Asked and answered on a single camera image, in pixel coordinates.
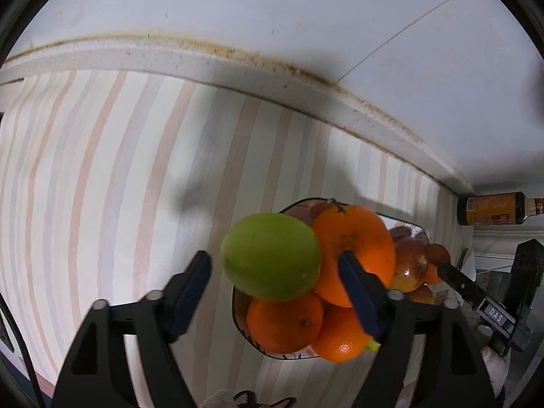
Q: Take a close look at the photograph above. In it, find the small reddish orange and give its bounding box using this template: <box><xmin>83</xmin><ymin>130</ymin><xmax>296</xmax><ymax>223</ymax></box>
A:
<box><xmin>423</xmin><ymin>243</ymin><xmax>451</xmax><ymax>285</ymax></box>

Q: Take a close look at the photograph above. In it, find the large orange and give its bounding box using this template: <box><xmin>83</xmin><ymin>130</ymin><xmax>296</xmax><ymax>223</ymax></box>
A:
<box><xmin>311</xmin><ymin>204</ymin><xmax>397</xmax><ymax>309</ymax></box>

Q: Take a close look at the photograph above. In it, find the dark soy sauce bottle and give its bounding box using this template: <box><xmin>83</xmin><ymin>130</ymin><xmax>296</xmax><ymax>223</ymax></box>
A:
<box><xmin>457</xmin><ymin>191</ymin><xmax>544</xmax><ymax>227</ymax></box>

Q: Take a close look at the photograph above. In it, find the brownish red apple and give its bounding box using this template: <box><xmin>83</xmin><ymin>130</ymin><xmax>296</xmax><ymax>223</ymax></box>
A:
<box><xmin>389</xmin><ymin>236</ymin><xmax>429</xmax><ymax>293</ymax></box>
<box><xmin>404</xmin><ymin>284</ymin><xmax>436</xmax><ymax>305</ymax></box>

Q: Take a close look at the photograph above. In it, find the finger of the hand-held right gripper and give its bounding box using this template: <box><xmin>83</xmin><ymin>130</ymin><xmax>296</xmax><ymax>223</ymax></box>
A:
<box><xmin>437</xmin><ymin>261</ymin><xmax>490</xmax><ymax>309</ymax></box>
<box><xmin>511</xmin><ymin>239</ymin><xmax>544</xmax><ymax>320</ymax></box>

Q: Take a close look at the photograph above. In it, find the oval floral ceramic plate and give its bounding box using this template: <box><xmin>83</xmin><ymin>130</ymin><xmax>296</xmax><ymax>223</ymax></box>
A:
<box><xmin>232</xmin><ymin>198</ymin><xmax>428</xmax><ymax>360</ymax></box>

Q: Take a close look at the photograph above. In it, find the striped cat print tablecloth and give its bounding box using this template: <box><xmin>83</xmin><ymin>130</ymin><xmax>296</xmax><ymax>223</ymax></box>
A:
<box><xmin>0</xmin><ymin>70</ymin><xmax>477</xmax><ymax>408</ymax></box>

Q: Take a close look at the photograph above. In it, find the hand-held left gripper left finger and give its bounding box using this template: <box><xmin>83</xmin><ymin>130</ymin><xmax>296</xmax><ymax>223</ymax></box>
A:
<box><xmin>51</xmin><ymin>250</ymin><xmax>213</xmax><ymax>408</ymax></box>

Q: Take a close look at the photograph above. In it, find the person's right hand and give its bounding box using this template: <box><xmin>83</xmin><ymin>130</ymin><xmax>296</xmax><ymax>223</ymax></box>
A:
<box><xmin>481</xmin><ymin>345</ymin><xmax>509</xmax><ymax>397</ymax></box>

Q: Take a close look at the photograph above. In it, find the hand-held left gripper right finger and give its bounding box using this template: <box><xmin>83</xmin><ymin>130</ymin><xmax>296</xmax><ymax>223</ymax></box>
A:
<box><xmin>338</xmin><ymin>250</ymin><xmax>498</xmax><ymax>408</ymax></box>

